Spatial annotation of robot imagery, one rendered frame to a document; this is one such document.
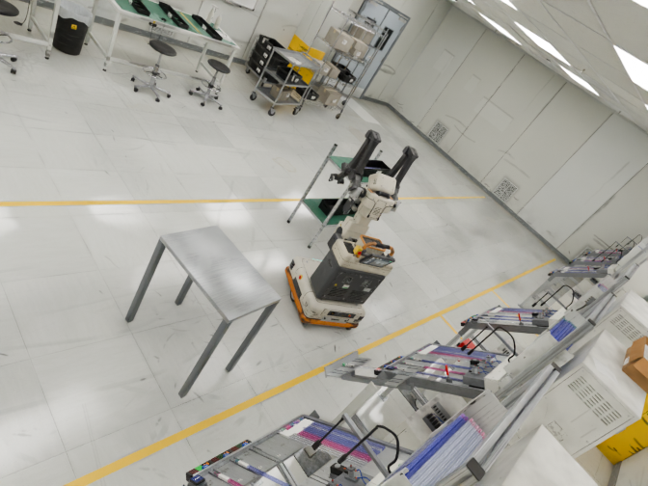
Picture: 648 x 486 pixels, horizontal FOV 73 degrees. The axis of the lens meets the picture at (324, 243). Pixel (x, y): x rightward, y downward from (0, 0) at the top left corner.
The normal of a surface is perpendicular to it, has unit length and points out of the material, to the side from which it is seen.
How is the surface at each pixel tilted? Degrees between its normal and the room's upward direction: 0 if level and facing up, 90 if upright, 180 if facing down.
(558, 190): 90
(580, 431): 90
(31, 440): 0
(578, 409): 90
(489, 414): 90
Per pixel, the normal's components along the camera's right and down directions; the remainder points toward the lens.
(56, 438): 0.50, -0.71
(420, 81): -0.64, 0.08
